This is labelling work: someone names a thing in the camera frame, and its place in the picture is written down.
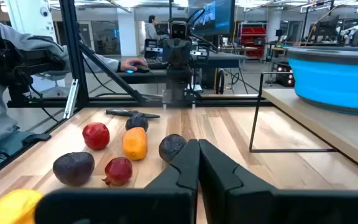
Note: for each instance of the black computer with lights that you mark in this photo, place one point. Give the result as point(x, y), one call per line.
point(286, 74)

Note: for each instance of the large dark purple fruit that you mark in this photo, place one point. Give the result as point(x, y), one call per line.
point(73, 168)

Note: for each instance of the white dome camera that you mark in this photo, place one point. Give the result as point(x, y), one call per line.
point(44, 12)

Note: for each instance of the black monitor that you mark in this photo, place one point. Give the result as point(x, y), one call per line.
point(326, 26)

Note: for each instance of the red yellow apple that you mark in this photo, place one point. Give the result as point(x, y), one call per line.
point(95, 136)

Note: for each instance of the red bin rack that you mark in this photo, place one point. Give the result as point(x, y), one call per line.
point(253, 34)

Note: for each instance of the black aluminium table frame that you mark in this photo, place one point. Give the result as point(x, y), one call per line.
point(73, 46)

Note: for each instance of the black device on stand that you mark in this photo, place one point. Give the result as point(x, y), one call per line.
point(17, 65)

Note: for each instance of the black edge bracket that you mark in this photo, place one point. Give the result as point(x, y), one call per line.
point(36, 137)

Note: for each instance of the small dark plum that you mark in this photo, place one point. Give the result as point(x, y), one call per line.
point(137, 122)

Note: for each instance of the yellow fruit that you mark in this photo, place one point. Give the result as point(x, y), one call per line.
point(8, 208)

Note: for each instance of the blue grey collapsible bowl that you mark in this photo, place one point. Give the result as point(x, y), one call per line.
point(334, 81)

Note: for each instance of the wooden riser shelf black legs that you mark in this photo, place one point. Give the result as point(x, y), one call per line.
point(337, 130)

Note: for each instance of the orange fruit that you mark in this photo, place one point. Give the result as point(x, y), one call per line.
point(135, 143)

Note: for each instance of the person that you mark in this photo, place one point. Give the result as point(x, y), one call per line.
point(151, 31)
point(26, 43)

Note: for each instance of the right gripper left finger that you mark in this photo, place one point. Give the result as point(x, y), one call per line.
point(179, 186)

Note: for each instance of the grey desk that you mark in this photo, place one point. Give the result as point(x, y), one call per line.
point(216, 59)

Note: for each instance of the red pomegranate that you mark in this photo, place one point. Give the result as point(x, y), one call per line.
point(119, 170)

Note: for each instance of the silver frame brace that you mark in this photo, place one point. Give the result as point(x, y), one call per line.
point(71, 98)

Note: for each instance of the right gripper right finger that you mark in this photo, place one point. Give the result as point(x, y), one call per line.
point(222, 193)

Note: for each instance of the large monitor screen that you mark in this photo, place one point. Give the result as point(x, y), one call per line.
point(211, 15)

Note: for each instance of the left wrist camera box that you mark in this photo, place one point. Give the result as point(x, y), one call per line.
point(179, 29)

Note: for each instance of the person's hand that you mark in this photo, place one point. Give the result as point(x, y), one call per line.
point(130, 64)

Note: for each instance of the black keyboard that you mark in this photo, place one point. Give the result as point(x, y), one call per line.
point(158, 64)

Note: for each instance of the black knife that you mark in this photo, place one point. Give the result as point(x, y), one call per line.
point(120, 112)

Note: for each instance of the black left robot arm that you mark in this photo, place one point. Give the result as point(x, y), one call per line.
point(179, 81)

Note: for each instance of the dark avocado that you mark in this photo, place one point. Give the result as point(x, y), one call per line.
point(170, 147)

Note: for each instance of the black computer mouse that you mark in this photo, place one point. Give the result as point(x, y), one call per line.
point(143, 69)

